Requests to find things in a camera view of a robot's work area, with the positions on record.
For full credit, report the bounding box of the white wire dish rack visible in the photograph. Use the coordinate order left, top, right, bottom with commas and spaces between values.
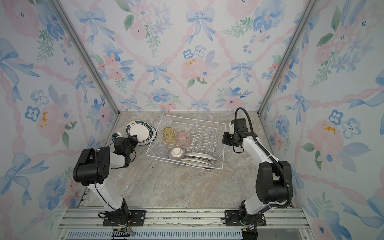
146, 115, 226, 171

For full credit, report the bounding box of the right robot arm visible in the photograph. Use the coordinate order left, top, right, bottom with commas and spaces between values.
222, 119, 293, 225

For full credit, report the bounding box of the white plate front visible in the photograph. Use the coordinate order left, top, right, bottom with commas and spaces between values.
180, 158, 214, 168

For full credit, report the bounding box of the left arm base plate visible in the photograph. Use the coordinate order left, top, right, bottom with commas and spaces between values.
98, 210, 146, 227

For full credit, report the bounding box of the aluminium corner post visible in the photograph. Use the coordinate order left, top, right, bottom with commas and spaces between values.
48, 0, 120, 116
257, 0, 318, 118

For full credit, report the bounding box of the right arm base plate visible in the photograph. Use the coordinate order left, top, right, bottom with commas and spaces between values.
221, 210, 267, 228

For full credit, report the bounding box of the striped ceramic bowl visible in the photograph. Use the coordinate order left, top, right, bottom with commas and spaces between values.
171, 147, 184, 161

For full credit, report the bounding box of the pink glass cup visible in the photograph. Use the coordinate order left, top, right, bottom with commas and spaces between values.
178, 131, 190, 147

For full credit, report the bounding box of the left aluminium corner post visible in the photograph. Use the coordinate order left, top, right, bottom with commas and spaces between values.
48, 0, 120, 116

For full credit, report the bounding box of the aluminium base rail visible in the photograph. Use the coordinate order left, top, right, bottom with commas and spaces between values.
53, 207, 315, 240

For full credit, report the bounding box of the white plate green red rim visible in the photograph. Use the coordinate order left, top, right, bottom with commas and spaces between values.
126, 121, 151, 146

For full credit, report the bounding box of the right aluminium corner post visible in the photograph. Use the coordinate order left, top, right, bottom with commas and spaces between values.
257, 0, 318, 118

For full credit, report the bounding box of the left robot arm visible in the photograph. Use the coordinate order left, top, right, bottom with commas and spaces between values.
73, 133, 138, 226

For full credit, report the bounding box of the yellow glass cup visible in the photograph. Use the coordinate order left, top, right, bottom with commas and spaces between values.
163, 127, 176, 144

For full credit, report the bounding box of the white plate dark rim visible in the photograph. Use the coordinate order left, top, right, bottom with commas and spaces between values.
149, 126, 157, 144

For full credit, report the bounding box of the clear glass cup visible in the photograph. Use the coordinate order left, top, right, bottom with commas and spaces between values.
154, 144, 167, 158

